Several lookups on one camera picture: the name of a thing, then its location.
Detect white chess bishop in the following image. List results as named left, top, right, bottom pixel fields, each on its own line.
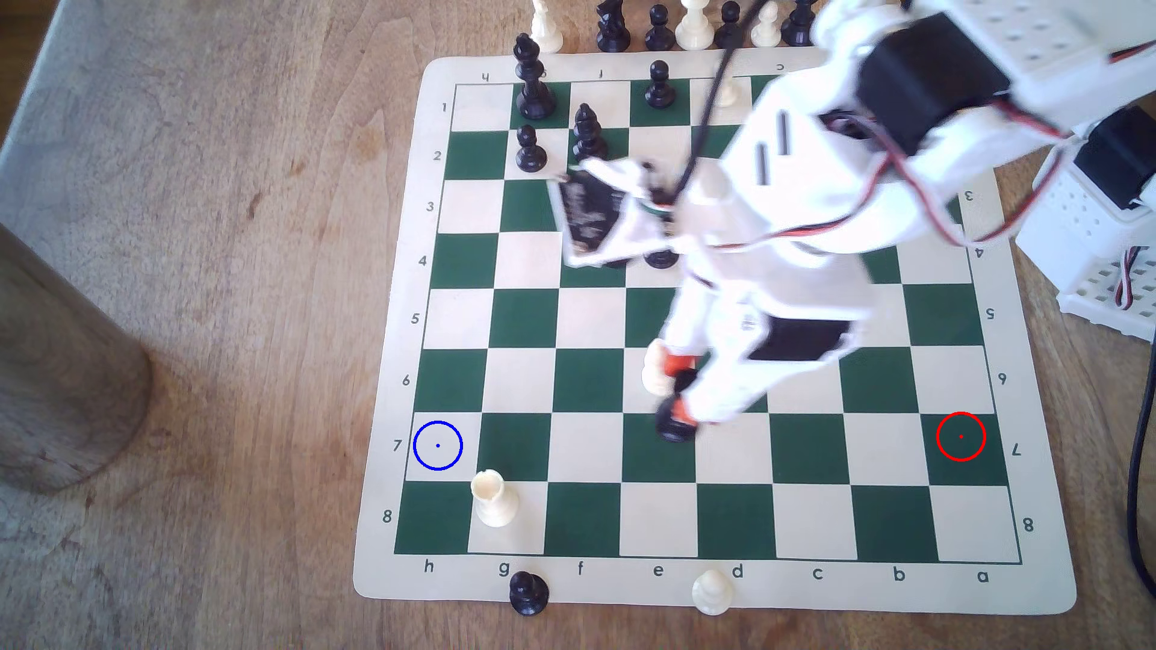
left=641, top=341, right=677, bottom=398

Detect white chess knight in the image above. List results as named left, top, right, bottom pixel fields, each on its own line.
left=530, top=0, right=565, bottom=54

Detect thick black cable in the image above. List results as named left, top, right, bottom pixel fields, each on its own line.
left=1126, top=334, right=1156, bottom=599

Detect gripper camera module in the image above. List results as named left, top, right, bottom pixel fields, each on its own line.
left=548, top=158, right=688, bottom=270

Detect gripper finger with orange tip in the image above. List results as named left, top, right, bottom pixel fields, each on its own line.
left=673, top=347, right=769, bottom=426
left=652, top=284, right=724, bottom=379

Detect white chess rook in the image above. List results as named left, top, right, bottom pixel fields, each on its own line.
left=471, top=468, right=520, bottom=529

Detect white perforated base plate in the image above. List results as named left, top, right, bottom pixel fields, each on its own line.
left=1057, top=257, right=1156, bottom=344

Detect green white chess mat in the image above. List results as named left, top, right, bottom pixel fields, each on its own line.
left=352, top=56, right=1078, bottom=617

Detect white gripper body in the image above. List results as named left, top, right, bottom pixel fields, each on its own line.
left=700, top=262, right=877, bottom=362

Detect thin black camera cable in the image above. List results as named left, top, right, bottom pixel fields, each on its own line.
left=667, top=0, right=769, bottom=204

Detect black chess knight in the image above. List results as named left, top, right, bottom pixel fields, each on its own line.
left=596, top=0, right=632, bottom=52

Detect black chess rook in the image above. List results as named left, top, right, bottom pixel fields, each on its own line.
left=656, top=397, right=698, bottom=444

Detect red black servo wires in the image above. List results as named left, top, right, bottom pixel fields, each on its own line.
left=1111, top=248, right=1145, bottom=310
left=673, top=40, right=1156, bottom=263

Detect black chess queen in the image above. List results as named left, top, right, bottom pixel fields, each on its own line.
left=781, top=0, right=818, bottom=48

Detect black chess pawn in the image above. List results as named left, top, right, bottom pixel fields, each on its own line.
left=515, top=125, right=548, bottom=173
left=508, top=571, right=550, bottom=618
left=644, top=4, right=677, bottom=52
left=645, top=60, right=677, bottom=110
left=714, top=2, right=747, bottom=50

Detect white chess king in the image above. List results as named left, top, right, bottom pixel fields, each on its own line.
left=676, top=0, right=715, bottom=51

